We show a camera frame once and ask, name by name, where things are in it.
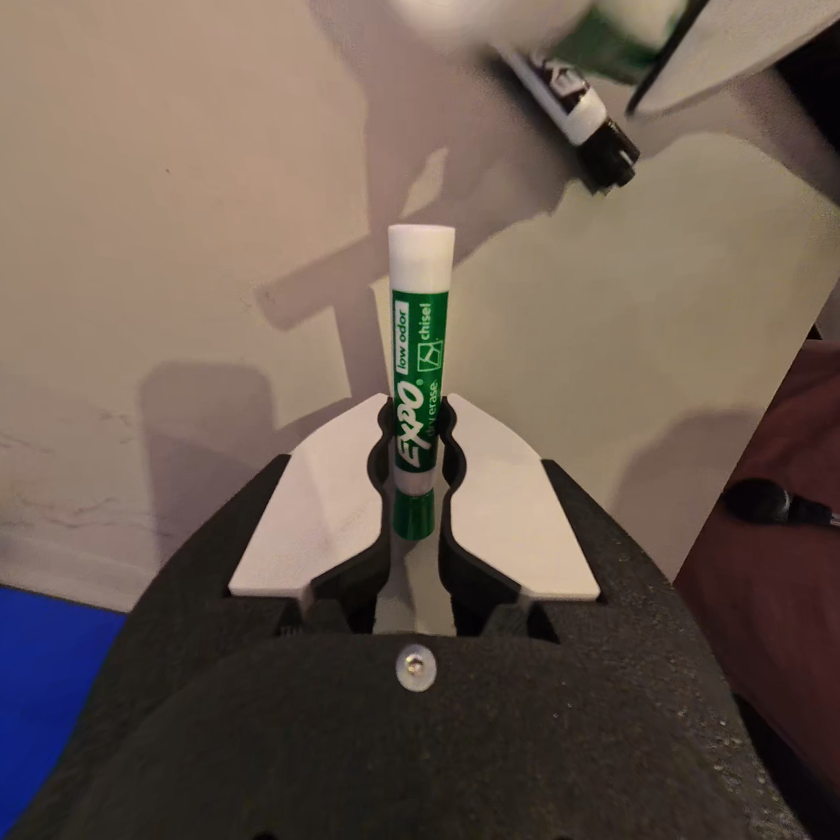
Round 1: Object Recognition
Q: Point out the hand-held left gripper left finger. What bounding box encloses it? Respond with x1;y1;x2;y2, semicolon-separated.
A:
228;392;392;634

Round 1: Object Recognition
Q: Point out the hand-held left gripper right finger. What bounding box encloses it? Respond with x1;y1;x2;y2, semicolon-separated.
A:
441;392;602;636

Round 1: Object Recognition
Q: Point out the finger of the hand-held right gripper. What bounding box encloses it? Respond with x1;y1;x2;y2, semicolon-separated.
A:
625;0;840;119

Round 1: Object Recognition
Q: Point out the green dry erase marker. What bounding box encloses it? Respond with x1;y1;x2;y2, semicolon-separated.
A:
387;224;457;540
394;0;686;84

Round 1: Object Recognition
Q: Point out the black dry erase marker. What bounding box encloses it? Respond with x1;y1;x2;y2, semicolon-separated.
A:
497;45;642;196

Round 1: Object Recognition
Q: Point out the blue plastic bin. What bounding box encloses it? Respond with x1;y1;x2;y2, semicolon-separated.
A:
0;584;127;840

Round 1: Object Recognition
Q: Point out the black rounded object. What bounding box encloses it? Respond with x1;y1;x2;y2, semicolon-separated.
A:
721;478;840;530

